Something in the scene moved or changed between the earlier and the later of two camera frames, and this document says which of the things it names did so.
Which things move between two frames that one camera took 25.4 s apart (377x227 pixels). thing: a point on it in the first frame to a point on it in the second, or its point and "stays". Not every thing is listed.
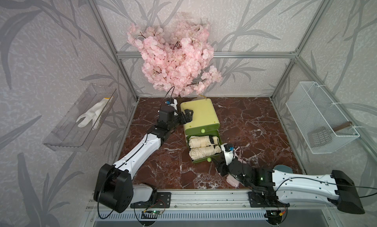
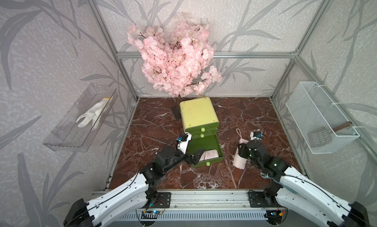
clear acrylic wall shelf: [81, 123] stays
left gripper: [188, 119] to [193, 160]
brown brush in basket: [317, 136] stays
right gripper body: [229, 169] to [244, 152]
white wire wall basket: [323, 126] stays
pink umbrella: [232, 180] to [237, 160]
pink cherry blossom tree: [180, 60] stays
